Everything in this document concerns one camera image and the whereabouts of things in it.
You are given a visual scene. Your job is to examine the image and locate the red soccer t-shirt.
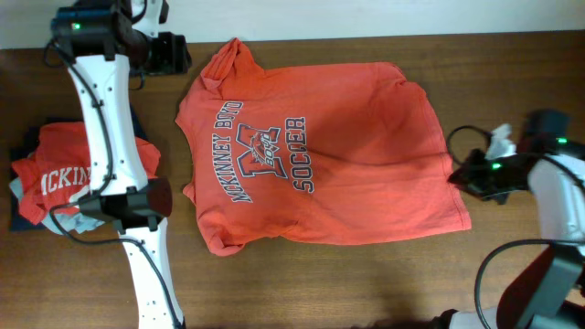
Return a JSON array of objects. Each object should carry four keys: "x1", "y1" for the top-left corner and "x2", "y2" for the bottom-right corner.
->
[{"x1": 175, "y1": 39, "x2": 472, "y2": 256}]

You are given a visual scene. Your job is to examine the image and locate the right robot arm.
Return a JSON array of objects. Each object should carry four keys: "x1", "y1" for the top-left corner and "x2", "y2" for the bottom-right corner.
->
[{"x1": 431, "y1": 109, "x2": 584, "y2": 329}]

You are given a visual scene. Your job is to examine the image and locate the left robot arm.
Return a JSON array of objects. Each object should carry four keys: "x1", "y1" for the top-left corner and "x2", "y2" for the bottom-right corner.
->
[{"x1": 47, "y1": 0, "x2": 191, "y2": 328}]

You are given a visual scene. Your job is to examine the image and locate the folded red McKinney t-shirt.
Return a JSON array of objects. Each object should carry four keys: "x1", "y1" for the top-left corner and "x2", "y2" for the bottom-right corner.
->
[{"x1": 11, "y1": 121, "x2": 162, "y2": 226}]

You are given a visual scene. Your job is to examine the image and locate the folded navy garment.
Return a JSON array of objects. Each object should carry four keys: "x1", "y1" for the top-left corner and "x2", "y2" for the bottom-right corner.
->
[{"x1": 8, "y1": 108, "x2": 148, "y2": 232}]

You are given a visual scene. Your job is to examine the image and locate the folded light grey garment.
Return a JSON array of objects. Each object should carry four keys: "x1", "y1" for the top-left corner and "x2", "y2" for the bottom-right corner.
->
[{"x1": 9, "y1": 178, "x2": 104, "y2": 235}]

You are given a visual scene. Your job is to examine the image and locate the right black camera cable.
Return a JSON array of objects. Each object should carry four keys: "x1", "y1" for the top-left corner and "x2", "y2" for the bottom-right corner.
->
[{"x1": 445, "y1": 124, "x2": 585, "y2": 329}]

